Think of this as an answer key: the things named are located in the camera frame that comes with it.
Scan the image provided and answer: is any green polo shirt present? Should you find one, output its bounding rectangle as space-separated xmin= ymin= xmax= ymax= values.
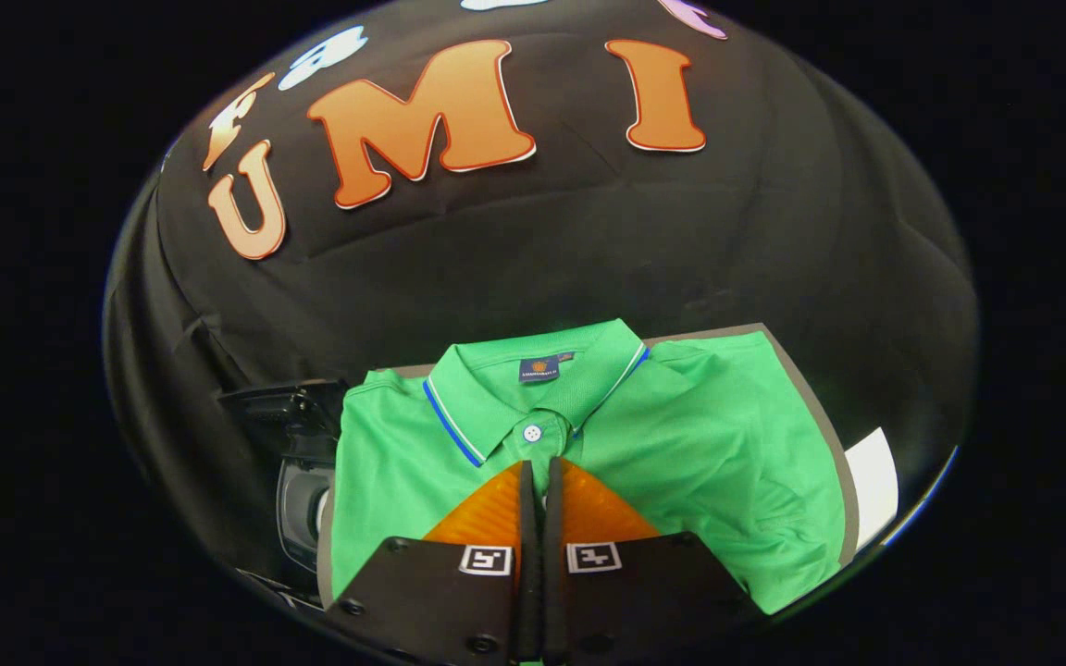
xmin=329 ymin=318 xmax=847 ymax=616

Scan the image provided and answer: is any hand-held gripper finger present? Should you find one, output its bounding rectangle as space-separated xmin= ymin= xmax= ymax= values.
xmin=325 ymin=460 xmax=541 ymax=665
xmin=542 ymin=456 xmax=765 ymax=665

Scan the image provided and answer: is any black backdrop cloth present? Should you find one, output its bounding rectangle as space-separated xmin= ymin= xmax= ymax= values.
xmin=105 ymin=0 xmax=978 ymax=593

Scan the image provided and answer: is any black washing machine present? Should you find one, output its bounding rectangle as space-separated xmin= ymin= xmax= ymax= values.
xmin=217 ymin=379 xmax=349 ymax=611

